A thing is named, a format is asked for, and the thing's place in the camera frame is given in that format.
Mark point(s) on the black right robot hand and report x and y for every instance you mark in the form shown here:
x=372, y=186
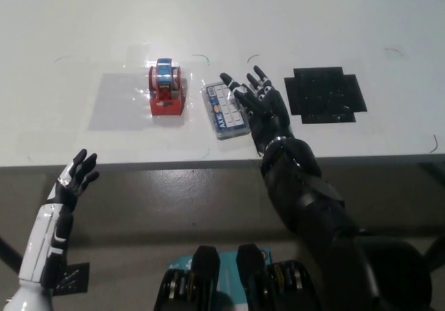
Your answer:
x=269, y=112

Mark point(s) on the clear tape roll blue label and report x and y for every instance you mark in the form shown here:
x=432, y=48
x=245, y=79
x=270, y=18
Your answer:
x=164, y=72

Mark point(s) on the red tape dispenser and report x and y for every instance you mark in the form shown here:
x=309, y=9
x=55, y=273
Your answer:
x=167, y=105

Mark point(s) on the black floor tape marker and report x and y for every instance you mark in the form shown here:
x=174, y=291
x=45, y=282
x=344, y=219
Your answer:
x=71, y=278

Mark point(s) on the black tape patch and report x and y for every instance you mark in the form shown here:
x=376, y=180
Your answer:
x=325, y=97

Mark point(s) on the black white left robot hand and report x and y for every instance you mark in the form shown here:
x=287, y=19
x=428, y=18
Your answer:
x=41, y=241

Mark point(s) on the clear screw box blue label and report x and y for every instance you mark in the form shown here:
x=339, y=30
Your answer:
x=224, y=116

